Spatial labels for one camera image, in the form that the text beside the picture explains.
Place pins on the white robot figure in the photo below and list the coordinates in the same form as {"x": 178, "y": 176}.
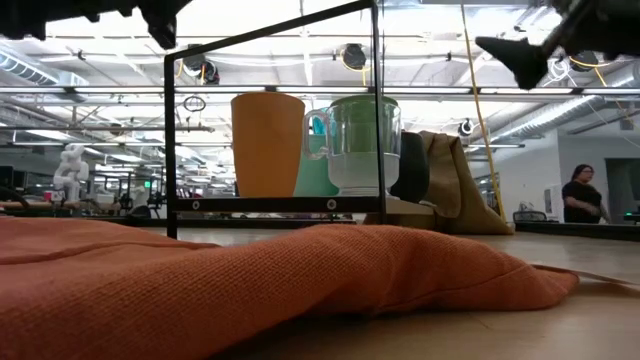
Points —
{"x": 70, "y": 170}

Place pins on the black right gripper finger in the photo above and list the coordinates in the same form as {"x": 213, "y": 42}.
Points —
{"x": 522, "y": 60}

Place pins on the tan fabric cloth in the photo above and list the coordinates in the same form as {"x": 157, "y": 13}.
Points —
{"x": 465, "y": 200}

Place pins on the person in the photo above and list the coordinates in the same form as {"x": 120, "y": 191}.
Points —
{"x": 580, "y": 200}

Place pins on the orange knit cloth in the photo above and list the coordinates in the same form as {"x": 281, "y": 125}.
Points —
{"x": 200, "y": 290}

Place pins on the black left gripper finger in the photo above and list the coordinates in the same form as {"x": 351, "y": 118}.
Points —
{"x": 162, "y": 20}

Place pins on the black mug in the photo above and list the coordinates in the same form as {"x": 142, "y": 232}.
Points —
{"x": 412, "y": 170}

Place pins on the large mint green mug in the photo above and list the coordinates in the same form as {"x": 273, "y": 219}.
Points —
{"x": 315, "y": 180}

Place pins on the black metal shelf frame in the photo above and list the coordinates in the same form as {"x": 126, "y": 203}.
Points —
{"x": 275, "y": 203}

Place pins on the clear glass mug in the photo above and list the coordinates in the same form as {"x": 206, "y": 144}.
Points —
{"x": 365, "y": 175}

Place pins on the blue faceted glass cup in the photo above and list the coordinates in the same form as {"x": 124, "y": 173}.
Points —
{"x": 320, "y": 125}

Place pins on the orange plastic cup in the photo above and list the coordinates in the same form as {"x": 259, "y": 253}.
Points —
{"x": 267, "y": 150}

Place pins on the flat paper sheet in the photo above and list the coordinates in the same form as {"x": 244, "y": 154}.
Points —
{"x": 600, "y": 275}

